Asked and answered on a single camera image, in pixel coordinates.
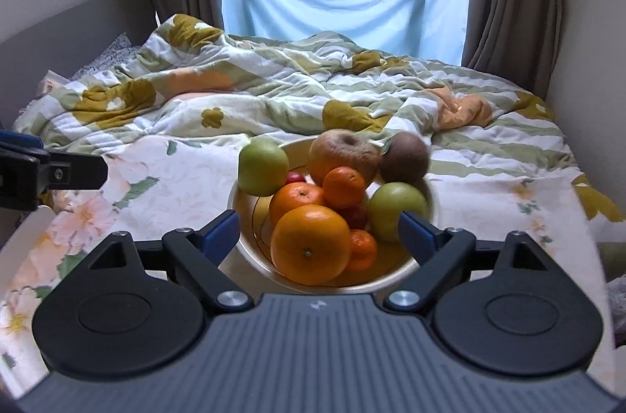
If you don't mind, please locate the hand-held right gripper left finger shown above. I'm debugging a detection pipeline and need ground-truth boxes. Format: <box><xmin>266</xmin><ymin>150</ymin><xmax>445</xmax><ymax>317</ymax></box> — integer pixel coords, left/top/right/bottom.
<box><xmin>87</xmin><ymin>210</ymin><xmax>255</xmax><ymax>314</ymax></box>

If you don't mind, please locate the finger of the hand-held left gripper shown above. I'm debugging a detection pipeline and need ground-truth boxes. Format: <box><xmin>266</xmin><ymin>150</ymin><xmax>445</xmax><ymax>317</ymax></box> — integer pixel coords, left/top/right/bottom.
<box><xmin>0</xmin><ymin>129</ymin><xmax>45</xmax><ymax>153</ymax></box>
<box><xmin>29</xmin><ymin>148</ymin><xmax>109</xmax><ymax>195</ymax></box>

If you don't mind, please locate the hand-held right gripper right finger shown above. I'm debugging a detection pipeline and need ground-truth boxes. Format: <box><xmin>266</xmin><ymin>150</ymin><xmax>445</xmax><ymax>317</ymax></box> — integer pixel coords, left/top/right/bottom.
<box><xmin>383</xmin><ymin>211</ymin><xmax>549</xmax><ymax>312</ymax></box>

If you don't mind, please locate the cream bowl with yellow inside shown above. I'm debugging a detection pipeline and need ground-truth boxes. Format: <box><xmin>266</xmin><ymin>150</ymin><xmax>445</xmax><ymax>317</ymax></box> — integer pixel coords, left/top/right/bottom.
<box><xmin>227</xmin><ymin>136</ymin><xmax>437</xmax><ymax>295</ymax></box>

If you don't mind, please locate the small mandarin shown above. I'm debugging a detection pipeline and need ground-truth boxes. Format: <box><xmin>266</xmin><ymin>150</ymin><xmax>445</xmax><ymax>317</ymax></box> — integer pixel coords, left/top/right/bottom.
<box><xmin>322</xmin><ymin>166</ymin><xmax>367</xmax><ymax>210</ymax></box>
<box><xmin>347</xmin><ymin>228</ymin><xmax>379</xmax><ymax>272</ymax></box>

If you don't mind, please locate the red apple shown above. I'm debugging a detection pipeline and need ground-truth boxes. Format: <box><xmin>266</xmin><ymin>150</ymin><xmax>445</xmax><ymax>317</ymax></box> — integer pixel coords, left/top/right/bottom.
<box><xmin>337</xmin><ymin>204</ymin><xmax>369</xmax><ymax>232</ymax></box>

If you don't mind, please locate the brown kiwi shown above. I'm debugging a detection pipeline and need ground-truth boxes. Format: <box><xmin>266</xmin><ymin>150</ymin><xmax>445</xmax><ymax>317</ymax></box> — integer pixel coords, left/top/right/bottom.
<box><xmin>379</xmin><ymin>130</ymin><xmax>432</xmax><ymax>186</ymax></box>

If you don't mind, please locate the green apple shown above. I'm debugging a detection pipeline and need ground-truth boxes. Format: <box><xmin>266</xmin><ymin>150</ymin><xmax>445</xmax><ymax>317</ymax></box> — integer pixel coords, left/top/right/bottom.
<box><xmin>367</xmin><ymin>181</ymin><xmax>429</xmax><ymax>244</ymax></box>
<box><xmin>237</xmin><ymin>136</ymin><xmax>291</xmax><ymax>198</ymax></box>

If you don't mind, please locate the medium orange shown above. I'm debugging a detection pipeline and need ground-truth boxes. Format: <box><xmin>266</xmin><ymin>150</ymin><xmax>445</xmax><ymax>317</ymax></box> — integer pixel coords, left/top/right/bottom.
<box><xmin>268</xmin><ymin>181</ymin><xmax>327</xmax><ymax>226</ymax></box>

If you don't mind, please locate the large orange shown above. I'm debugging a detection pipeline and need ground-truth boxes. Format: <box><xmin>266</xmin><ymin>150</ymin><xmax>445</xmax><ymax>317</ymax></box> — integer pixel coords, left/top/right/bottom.
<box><xmin>270</xmin><ymin>204</ymin><xmax>352</xmax><ymax>287</ymax></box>

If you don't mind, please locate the pink pillow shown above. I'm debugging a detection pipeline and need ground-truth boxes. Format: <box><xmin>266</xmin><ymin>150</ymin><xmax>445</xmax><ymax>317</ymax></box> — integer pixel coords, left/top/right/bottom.
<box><xmin>38</xmin><ymin>70</ymin><xmax>69</xmax><ymax>97</ymax></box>

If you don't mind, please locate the white floral bed sheet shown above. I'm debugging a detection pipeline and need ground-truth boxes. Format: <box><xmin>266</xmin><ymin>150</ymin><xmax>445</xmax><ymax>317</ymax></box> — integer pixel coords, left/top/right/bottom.
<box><xmin>0</xmin><ymin>133</ymin><xmax>614</xmax><ymax>399</ymax></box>

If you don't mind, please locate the large wrinkled yellow-red apple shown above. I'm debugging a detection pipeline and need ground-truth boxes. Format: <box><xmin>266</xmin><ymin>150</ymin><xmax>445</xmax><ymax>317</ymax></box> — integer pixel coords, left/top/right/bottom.
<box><xmin>307</xmin><ymin>129</ymin><xmax>381</xmax><ymax>188</ymax></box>

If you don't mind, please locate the grey bed headboard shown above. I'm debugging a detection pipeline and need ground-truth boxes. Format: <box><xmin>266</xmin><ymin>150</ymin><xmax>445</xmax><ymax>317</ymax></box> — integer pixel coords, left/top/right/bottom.
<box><xmin>0</xmin><ymin>0</ymin><xmax>158</xmax><ymax>127</ymax></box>

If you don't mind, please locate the patterned grey pillow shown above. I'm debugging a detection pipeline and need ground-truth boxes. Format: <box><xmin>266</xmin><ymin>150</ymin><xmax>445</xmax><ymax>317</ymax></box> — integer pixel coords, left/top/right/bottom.
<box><xmin>67</xmin><ymin>32</ymin><xmax>144</xmax><ymax>82</ymax></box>

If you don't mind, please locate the floral striped quilt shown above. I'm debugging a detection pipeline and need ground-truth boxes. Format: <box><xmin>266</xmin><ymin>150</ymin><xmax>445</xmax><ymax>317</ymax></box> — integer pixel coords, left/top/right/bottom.
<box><xmin>14</xmin><ymin>13</ymin><xmax>626</xmax><ymax>224</ymax></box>

